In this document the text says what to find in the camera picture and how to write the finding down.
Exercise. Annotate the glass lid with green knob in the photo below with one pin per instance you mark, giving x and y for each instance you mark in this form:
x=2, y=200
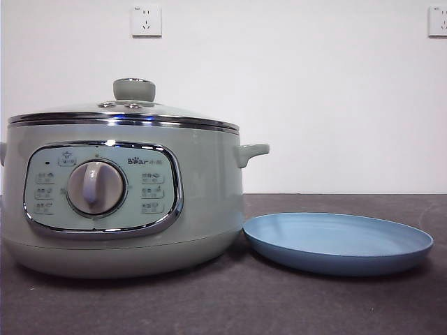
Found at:
x=134, y=91

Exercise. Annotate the pale green electric steamer pot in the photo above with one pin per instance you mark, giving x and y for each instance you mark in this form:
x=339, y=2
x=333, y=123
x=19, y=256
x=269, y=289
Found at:
x=209, y=209

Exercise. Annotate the blue round plate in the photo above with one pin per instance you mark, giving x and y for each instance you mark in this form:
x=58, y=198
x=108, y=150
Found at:
x=331, y=240

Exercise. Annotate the white wall socket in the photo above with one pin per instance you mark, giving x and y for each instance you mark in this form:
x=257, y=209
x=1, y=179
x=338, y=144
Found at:
x=146, y=21
x=438, y=21

